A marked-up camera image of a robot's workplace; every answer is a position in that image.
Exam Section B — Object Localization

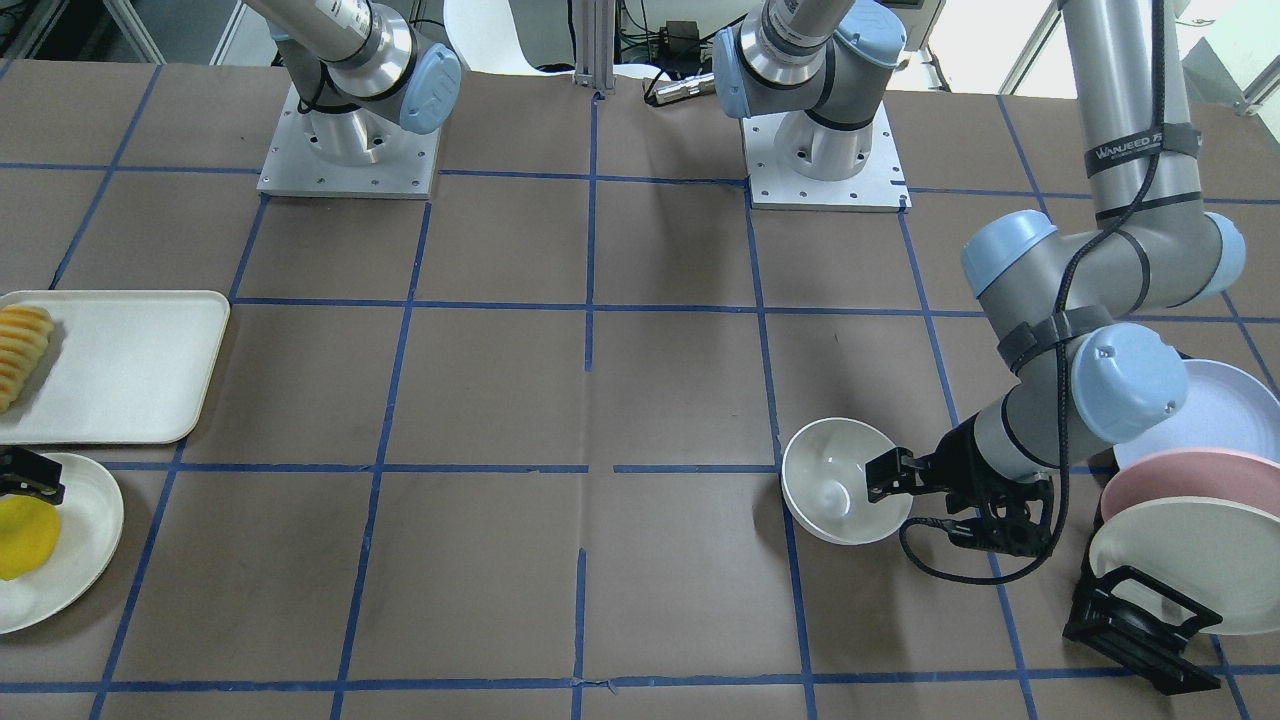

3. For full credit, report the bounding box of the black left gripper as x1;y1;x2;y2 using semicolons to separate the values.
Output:
867;415;1055;557

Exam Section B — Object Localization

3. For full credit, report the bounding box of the yellow lemon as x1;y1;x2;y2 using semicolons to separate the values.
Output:
1;496;61;582

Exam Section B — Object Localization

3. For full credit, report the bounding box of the white ceramic bowl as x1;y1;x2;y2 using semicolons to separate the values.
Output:
780;416;913;546

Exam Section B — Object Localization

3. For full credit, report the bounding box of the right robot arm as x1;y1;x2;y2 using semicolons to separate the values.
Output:
248;1;463;167

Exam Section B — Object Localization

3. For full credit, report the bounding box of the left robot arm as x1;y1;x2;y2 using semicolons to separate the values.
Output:
712;1;1245;566

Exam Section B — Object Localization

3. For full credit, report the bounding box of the white round plate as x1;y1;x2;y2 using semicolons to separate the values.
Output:
0;452;125;635

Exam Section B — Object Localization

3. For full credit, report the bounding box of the sliced bread loaf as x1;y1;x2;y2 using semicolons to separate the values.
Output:
1;304;55;413

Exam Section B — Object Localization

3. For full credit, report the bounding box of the white rectangular tray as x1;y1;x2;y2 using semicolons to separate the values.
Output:
1;290;230;445

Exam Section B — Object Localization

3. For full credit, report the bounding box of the black dish rack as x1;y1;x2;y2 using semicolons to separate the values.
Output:
1062;565;1222;696

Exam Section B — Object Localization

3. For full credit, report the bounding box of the light blue plate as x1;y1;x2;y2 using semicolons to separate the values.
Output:
1114;359;1279;469

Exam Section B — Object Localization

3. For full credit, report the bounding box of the pink plate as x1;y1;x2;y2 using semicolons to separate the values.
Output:
1100;447;1279;520

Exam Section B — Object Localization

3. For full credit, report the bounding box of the cream plate in rack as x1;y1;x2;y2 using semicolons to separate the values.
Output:
1088;496;1279;635

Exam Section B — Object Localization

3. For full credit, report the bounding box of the white chair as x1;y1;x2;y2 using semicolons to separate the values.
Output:
443;1;573;76

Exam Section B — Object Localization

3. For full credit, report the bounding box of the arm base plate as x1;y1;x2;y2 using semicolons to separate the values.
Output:
257;87;442;200
740;105;913;213

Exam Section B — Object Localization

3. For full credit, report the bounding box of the aluminium frame post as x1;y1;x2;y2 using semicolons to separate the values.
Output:
570;0;616;96

